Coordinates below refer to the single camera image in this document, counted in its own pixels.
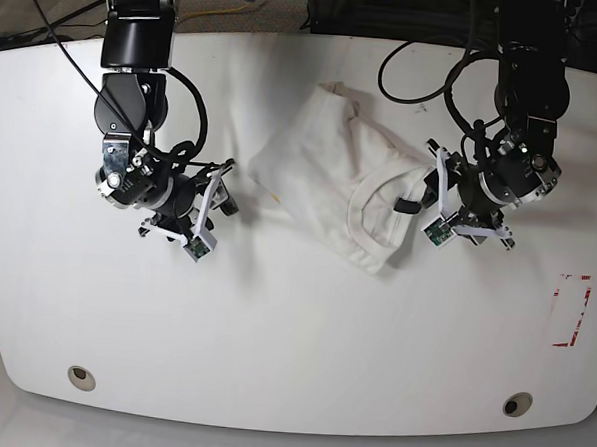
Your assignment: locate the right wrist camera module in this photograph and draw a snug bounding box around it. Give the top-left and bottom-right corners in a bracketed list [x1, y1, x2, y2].
[182, 231, 217, 262]

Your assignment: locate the black cable loop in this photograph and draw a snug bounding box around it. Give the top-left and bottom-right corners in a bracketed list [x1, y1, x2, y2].
[376, 37, 469, 108]

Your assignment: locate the red tape rectangle marker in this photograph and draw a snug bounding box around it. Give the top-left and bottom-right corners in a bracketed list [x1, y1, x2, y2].
[548, 274, 592, 348]

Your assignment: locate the left table cable grommet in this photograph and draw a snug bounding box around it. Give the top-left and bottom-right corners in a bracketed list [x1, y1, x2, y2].
[67, 366, 96, 392]

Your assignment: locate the yellow cable on floor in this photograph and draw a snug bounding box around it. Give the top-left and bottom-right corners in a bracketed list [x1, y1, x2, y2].
[160, 0, 261, 40]

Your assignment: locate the right table cable grommet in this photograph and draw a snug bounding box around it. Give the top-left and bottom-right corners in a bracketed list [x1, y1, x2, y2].
[502, 392, 534, 418]

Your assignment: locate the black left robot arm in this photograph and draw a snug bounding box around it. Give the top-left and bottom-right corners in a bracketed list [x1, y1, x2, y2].
[393, 0, 583, 250]

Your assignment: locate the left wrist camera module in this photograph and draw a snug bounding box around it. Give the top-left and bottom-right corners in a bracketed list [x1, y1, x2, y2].
[422, 217, 456, 248]

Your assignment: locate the white printed T-shirt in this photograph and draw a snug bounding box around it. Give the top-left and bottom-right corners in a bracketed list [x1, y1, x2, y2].
[248, 82, 434, 275]

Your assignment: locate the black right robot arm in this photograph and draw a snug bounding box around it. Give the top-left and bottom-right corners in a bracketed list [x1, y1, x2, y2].
[94, 0, 238, 259]

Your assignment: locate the table cable grommet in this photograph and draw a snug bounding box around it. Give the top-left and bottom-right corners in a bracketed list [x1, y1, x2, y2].
[502, 392, 534, 418]
[67, 366, 96, 392]

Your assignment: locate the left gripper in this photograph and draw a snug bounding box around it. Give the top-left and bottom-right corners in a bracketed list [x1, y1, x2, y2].
[421, 139, 516, 251]

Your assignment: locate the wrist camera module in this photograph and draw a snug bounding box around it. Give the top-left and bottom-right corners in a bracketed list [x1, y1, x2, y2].
[182, 231, 217, 262]
[422, 217, 456, 248]

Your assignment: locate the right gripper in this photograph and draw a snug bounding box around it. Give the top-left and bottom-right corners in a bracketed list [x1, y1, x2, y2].
[137, 158, 239, 243]

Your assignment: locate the black tripod leg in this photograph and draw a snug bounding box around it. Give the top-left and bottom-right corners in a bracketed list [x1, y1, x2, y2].
[0, 0, 106, 52]

